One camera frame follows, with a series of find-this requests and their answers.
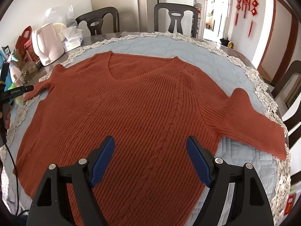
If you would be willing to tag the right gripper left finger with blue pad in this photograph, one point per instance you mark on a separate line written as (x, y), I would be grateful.
(99, 160)

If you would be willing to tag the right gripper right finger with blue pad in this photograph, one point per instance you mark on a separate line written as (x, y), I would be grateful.
(202, 161)

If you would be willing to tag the rust orange knit sweater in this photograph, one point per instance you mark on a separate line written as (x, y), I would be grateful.
(150, 106)

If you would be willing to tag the person's left hand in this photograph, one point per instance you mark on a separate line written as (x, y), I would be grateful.
(7, 118)

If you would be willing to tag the red gift bag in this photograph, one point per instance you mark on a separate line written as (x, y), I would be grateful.
(24, 46)

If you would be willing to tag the pink white electric kettle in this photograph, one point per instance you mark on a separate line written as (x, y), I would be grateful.
(47, 44)

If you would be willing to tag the white tissue box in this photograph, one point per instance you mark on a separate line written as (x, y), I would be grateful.
(73, 38)

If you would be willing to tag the light blue quilted table mat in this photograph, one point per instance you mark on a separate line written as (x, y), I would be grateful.
(150, 93)

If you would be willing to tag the white lace tablecloth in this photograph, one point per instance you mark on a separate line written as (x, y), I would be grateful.
(265, 91)

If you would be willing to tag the clear plastic bag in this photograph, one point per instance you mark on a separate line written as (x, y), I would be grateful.
(61, 14)

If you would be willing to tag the dark chair far left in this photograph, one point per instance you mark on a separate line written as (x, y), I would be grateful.
(95, 19)

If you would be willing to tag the dark chair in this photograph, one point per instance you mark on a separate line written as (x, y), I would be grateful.
(176, 14)
(95, 19)
(289, 88)

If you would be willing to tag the dark chair right side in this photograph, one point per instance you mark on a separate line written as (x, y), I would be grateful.
(289, 88)

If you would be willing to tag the brown wooden door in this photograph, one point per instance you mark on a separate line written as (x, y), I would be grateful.
(272, 61)

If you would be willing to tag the dark chair far centre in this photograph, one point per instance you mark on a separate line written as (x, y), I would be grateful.
(176, 14)

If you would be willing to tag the red Chinese knot decorations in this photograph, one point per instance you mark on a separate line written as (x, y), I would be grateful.
(245, 7)

